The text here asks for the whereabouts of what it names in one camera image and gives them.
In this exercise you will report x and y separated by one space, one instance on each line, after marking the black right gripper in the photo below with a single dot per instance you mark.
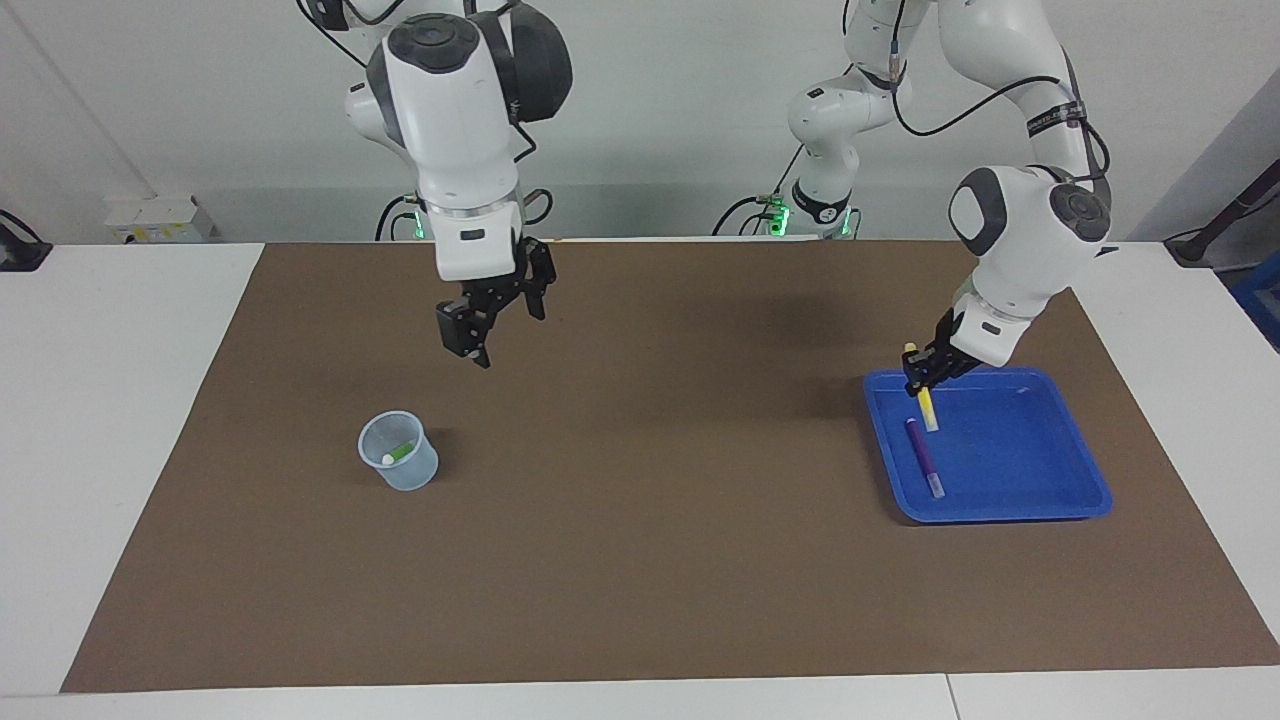
500 290

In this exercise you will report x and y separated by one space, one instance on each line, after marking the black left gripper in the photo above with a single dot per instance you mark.
952 355

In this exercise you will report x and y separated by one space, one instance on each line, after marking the yellow pen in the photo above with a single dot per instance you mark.
929 412

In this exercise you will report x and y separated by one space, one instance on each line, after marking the purple pen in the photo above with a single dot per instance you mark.
925 460

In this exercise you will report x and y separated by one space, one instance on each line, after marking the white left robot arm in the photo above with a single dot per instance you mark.
1020 240

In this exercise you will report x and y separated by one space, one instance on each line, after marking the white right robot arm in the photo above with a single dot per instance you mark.
450 130

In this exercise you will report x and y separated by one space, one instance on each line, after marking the blue plastic tray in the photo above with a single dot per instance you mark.
1020 460

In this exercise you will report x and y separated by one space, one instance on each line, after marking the green pen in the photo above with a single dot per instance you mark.
400 452

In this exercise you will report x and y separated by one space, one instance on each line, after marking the translucent plastic cup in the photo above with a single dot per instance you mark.
415 475

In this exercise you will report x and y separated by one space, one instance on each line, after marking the brown table mat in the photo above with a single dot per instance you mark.
640 550

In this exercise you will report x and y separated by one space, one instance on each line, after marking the black clamp with pole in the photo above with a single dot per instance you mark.
1195 245

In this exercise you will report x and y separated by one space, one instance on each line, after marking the blue box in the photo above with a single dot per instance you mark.
1262 300

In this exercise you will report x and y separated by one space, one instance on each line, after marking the white power strip box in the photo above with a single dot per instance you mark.
160 220

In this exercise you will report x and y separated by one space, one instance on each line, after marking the black table clamp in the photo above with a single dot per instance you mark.
20 250

